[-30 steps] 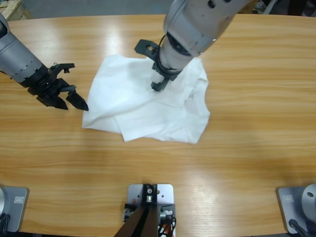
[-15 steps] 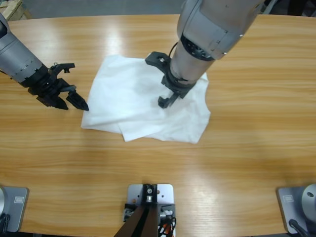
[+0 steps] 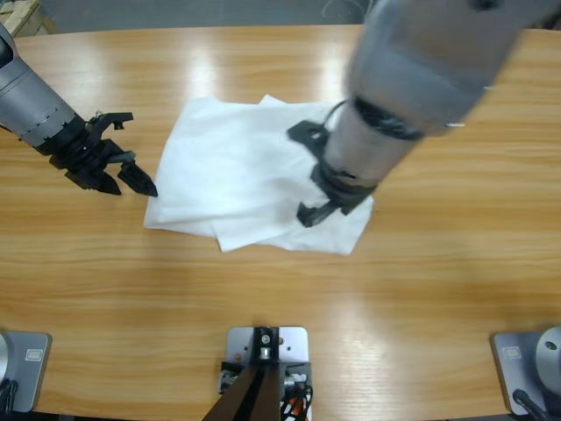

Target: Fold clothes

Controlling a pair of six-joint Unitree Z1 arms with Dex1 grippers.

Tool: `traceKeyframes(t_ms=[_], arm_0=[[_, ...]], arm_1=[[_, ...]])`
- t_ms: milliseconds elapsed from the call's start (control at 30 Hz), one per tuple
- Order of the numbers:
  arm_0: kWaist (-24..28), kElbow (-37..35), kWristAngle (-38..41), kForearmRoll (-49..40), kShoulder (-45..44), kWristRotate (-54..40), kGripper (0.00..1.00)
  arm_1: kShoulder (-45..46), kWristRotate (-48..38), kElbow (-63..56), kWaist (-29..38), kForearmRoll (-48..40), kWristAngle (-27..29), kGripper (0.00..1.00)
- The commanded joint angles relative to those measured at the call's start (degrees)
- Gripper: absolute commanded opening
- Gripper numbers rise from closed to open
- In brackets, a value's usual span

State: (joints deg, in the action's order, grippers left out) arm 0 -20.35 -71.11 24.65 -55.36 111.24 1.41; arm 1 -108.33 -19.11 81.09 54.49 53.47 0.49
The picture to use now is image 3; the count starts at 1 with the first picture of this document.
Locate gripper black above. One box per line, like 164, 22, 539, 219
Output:
47, 114, 159, 197
295, 161, 379, 230

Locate white t-shirt with small print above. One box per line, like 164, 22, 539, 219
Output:
143, 93, 375, 257

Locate white grey mounting plate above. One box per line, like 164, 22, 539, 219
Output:
225, 325, 313, 421

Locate black clamp with silver connector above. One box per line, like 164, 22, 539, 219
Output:
282, 361, 313, 391
218, 360, 241, 394

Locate wooden pallet stack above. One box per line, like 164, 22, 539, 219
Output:
0, 0, 57, 39

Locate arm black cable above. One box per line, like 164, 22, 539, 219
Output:
322, 99, 348, 129

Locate orange cable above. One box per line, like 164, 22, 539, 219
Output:
280, 392, 315, 421

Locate arm grey base plate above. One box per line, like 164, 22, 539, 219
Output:
0, 331, 53, 414
489, 325, 561, 416

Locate base black cable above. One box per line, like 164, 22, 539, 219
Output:
511, 389, 551, 421
0, 379, 19, 414

